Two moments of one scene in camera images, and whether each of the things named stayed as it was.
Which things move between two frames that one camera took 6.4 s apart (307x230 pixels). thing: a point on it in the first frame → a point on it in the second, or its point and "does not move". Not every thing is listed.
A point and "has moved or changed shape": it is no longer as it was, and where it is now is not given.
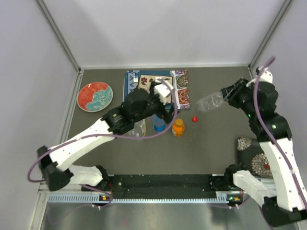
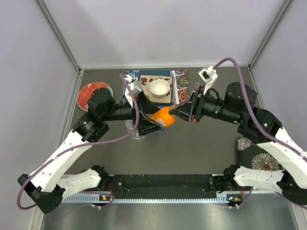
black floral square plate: [251, 155] does not move
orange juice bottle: [178, 128] has moved or changed shape
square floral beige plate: [145, 81] does not move
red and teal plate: [94, 97] does not move
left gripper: [167, 117] → [147, 126]
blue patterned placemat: [180, 84] does not move
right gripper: [230, 92] → [184, 110]
